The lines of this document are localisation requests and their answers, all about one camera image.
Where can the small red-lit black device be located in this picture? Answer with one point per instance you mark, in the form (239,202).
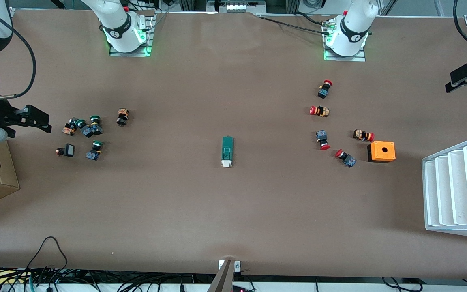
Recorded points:
(241,289)

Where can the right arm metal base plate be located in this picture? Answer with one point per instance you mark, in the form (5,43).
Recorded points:
(149,32)

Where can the black square button red lamp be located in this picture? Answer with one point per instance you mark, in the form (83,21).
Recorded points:
(69,150)

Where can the orange button enclosure box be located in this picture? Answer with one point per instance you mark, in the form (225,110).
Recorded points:
(379,153)

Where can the red stop button blue body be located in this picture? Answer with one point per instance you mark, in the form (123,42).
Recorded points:
(322,138)
(346,158)
(324,90)

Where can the camera mount bracket bar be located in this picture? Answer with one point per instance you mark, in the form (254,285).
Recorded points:
(223,280)

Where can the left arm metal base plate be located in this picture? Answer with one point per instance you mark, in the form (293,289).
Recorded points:
(345,58)

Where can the red stop button orange body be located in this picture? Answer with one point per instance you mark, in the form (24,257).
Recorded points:
(320,111)
(363,135)

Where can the yellow tag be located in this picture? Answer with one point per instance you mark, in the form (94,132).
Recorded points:
(8,276)

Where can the white lit device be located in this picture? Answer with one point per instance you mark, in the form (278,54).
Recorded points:
(235,6)

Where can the white slotted rack tray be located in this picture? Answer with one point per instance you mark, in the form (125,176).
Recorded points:
(458,190)

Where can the green push button blue body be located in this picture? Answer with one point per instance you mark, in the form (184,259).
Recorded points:
(95,151)
(82,125)
(96,125)

